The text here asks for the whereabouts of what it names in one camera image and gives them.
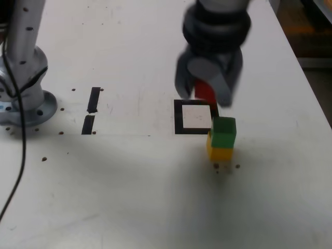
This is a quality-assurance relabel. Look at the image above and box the yellow cube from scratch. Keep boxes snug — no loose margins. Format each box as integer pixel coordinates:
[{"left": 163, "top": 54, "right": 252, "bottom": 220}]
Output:
[{"left": 206, "top": 131, "right": 234, "bottom": 161}]

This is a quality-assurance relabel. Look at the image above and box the green cube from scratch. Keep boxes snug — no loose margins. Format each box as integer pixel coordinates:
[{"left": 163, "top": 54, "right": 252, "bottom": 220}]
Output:
[{"left": 210, "top": 116, "right": 237, "bottom": 149}]

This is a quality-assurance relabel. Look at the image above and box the black tape square outline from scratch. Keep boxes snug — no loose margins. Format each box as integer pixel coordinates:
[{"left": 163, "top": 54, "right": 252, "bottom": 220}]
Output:
[{"left": 173, "top": 99, "right": 220, "bottom": 135}]

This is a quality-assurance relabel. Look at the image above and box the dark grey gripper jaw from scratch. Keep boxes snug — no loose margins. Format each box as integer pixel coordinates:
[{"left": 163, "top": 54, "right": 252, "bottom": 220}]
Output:
[{"left": 174, "top": 51, "right": 198, "bottom": 98}]

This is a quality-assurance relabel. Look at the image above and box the red cube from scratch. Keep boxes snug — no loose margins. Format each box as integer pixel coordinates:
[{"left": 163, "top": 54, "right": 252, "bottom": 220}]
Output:
[{"left": 194, "top": 79, "right": 217, "bottom": 105}]

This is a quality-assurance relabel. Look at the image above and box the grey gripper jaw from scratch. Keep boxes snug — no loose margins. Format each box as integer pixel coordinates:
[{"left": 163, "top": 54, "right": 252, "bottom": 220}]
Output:
[{"left": 187, "top": 48, "right": 245, "bottom": 107}]

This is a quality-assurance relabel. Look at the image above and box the long black hanging cable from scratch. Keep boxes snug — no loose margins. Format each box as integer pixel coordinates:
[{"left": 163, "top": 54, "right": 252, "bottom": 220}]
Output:
[{"left": 0, "top": 33, "right": 27, "bottom": 222}]

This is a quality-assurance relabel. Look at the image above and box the black tape strip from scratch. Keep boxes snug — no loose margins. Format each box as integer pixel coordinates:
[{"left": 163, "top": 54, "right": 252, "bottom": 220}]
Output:
[{"left": 81, "top": 87, "right": 101, "bottom": 135}]

